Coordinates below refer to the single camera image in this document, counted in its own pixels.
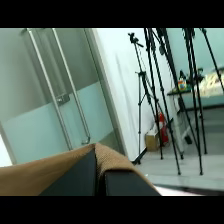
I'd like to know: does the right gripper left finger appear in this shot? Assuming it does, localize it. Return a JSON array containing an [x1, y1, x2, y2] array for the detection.
[[39, 148, 99, 197]]

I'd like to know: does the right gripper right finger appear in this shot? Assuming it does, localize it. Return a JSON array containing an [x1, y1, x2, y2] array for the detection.
[[104, 170, 161, 197]]

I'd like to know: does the cardboard box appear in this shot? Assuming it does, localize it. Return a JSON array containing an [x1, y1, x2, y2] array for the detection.
[[144, 130, 161, 152]]

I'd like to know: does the red fire extinguisher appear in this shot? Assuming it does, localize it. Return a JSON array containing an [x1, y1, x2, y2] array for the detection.
[[158, 112, 170, 145]]

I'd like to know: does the black tripod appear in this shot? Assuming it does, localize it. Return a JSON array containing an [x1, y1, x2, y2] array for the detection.
[[127, 32, 158, 165], [143, 28, 183, 176], [199, 28, 224, 95], [181, 28, 209, 176]]

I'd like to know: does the side table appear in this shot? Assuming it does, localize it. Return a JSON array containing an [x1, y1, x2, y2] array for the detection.
[[166, 66, 224, 155]]

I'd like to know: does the glass door with silver handles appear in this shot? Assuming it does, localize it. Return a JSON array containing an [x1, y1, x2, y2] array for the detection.
[[0, 28, 127, 167]]

